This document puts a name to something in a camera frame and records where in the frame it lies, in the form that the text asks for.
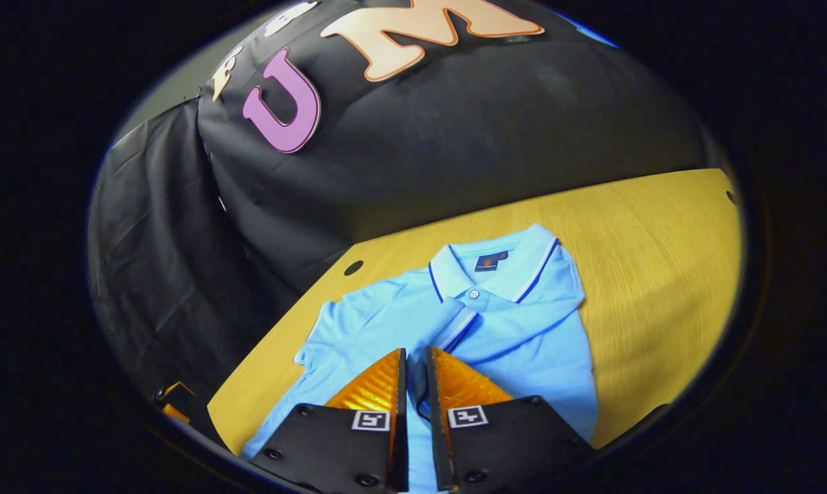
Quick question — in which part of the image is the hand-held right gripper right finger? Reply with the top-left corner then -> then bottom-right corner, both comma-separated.
424,345 -> 596,493

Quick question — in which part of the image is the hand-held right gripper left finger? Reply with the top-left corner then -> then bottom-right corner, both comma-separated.
249,348 -> 410,494

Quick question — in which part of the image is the light blue polo T-shirt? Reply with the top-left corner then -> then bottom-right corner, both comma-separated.
241,223 -> 599,494

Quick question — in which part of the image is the black backdrop cloth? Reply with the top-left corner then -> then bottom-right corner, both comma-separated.
88,0 -> 719,440

